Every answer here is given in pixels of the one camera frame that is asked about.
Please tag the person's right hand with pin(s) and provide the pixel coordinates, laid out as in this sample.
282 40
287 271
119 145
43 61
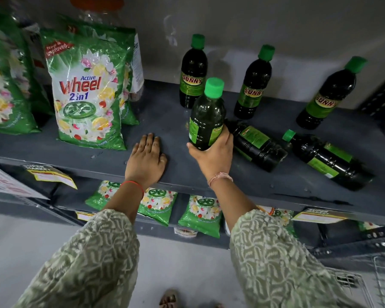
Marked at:
213 160

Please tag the person's left hand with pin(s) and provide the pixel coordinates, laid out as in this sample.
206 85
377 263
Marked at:
145 166

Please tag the person's left middle finger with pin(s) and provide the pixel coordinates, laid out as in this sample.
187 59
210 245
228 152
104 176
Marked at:
150 142

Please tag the person's left thumb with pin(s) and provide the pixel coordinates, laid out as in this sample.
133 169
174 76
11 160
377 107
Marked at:
164 159

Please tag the person's right thumb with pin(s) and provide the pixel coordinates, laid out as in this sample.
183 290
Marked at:
195 148

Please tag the person's left little finger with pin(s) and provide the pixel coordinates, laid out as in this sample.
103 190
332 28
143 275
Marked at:
136 149

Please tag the dark green bottle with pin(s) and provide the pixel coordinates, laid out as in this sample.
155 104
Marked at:
207 121
260 147
193 73
330 160
253 86
329 99

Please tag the person's left forearm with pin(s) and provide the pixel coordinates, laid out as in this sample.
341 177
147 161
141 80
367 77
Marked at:
126 200

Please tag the person's right forearm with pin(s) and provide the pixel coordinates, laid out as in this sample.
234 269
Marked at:
231 202

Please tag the grey metal shelf rack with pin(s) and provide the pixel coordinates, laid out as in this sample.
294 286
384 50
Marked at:
166 118

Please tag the small green detergent packet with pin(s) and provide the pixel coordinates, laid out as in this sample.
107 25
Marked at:
284 218
101 194
202 216
369 226
158 205

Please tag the large green detergent packet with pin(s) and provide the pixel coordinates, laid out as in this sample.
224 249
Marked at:
3 92
32 80
128 60
86 92

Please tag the small white shelf label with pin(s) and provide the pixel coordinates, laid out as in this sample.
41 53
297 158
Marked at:
185 232

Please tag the clear packet with white label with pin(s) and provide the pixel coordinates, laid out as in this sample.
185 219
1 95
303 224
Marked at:
137 67

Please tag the yellow shelf price label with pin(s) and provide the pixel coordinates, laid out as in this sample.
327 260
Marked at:
51 174
319 215
85 216

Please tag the person's left patterned green sleeve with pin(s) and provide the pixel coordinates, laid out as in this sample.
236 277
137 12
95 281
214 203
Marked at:
89 263

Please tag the person's patterned green sleeve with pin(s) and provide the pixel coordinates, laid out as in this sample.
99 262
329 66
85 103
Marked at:
276 266
89 263

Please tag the white sign with red print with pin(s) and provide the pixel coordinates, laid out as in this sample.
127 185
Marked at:
6 184

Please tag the person's brown sandal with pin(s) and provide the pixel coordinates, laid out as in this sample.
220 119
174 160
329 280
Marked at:
169 299

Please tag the person's right patterned green sleeve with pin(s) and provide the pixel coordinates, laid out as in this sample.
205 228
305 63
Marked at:
276 266

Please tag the clear bag with orange top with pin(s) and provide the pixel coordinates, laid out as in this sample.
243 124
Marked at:
96 4

